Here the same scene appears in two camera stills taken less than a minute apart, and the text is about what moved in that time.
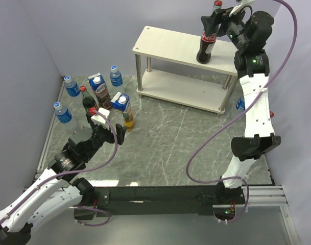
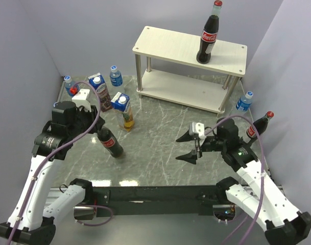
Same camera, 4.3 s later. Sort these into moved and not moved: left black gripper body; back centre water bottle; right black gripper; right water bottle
Moved: right black gripper; left black gripper body
Not moved: back centre water bottle; right water bottle
